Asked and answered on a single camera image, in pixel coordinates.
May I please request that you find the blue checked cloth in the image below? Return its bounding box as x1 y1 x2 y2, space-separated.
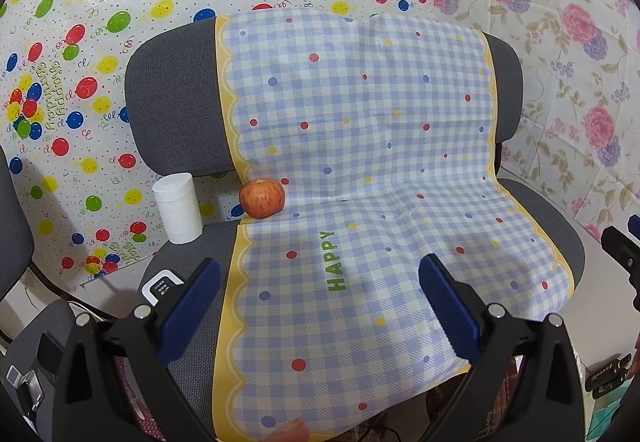
214 8 576 440

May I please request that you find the red apple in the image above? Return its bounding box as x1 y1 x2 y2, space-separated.
238 178 286 220

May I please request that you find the silver metal clip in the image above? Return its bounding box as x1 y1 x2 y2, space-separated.
5 364 45 418

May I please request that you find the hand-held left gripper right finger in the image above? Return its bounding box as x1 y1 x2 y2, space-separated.
417 253 587 442

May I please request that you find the grey office chair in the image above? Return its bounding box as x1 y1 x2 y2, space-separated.
125 7 586 442

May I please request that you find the floral print sheet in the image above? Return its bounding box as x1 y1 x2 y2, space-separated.
425 0 640 243

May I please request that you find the dark glass bottle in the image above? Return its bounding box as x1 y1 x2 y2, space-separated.
591 381 627 399
585 354 633 387

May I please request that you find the pink patterned cloth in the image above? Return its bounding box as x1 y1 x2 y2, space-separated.
112 354 166 442

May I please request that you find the white power bank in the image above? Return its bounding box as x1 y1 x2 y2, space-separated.
141 271 187 308

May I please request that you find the white paper roll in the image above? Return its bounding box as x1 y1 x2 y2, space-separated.
152 172 204 244

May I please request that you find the green plastic bag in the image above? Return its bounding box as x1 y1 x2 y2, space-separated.
587 397 626 442

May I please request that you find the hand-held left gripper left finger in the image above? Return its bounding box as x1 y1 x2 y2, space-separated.
56 257 222 442

